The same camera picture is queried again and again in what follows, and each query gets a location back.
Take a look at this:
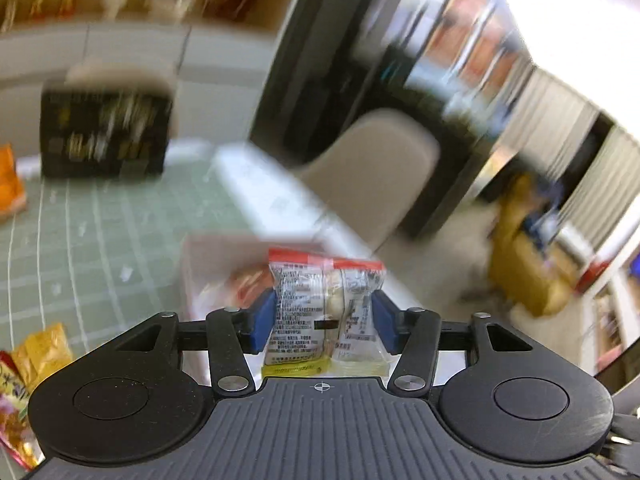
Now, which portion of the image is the clear white red-top snack packet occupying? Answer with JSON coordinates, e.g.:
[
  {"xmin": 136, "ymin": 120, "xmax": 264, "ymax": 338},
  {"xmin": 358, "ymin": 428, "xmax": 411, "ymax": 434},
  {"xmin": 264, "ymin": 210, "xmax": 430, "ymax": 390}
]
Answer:
[{"xmin": 262, "ymin": 247, "xmax": 390, "ymax": 378}]

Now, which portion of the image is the black gift box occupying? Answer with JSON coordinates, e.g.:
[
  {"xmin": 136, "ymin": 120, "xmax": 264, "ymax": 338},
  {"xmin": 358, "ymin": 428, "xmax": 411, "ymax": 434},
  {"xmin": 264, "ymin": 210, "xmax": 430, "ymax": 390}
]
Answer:
[{"xmin": 39, "ymin": 86, "xmax": 174, "ymax": 179}]

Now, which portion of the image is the orange tissue pack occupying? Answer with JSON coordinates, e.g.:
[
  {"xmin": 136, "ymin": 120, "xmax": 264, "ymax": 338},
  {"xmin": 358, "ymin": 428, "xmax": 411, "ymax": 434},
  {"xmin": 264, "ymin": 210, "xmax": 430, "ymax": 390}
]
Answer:
[{"xmin": 0, "ymin": 144, "xmax": 27, "ymax": 221}]

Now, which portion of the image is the green grid tablecloth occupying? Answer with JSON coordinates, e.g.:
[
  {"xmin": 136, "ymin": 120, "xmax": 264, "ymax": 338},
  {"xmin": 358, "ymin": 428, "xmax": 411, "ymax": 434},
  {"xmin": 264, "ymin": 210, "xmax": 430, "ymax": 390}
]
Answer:
[{"xmin": 1, "ymin": 162, "xmax": 250, "ymax": 356}]

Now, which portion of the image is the beige chair right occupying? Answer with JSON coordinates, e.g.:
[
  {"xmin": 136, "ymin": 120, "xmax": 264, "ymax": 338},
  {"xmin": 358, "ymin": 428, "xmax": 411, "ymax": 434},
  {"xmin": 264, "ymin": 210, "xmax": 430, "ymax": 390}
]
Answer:
[{"xmin": 297, "ymin": 108, "xmax": 440, "ymax": 250}]

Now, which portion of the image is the red yellow snack bag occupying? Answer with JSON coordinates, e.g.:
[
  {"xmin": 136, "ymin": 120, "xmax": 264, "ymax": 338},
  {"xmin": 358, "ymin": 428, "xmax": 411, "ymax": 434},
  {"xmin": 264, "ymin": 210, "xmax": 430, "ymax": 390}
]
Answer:
[{"xmin": 1, "ymin": 350, "xmax": 44, "ymax": 471}]

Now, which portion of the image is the pink open storage box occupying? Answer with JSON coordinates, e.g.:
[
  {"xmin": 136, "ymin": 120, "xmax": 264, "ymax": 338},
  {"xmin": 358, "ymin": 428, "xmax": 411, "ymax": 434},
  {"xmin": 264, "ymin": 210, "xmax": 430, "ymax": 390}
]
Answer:
[{"xmin": 179, "ymin": 233, "xmax": 327, "ymax": 321}]

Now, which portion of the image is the white sideboard cabinet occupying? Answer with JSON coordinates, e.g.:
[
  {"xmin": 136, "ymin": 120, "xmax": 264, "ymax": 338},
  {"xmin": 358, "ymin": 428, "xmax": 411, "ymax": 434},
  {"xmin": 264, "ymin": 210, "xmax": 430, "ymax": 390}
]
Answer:
[{"xmin": 1, "ymin": 21, "xmax": 279, "ymax": 156}]

